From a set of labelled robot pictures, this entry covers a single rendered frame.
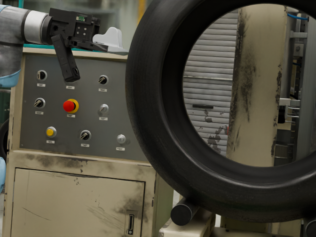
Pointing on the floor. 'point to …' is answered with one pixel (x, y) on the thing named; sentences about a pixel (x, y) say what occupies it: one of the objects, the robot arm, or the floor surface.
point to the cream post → (256, 92)
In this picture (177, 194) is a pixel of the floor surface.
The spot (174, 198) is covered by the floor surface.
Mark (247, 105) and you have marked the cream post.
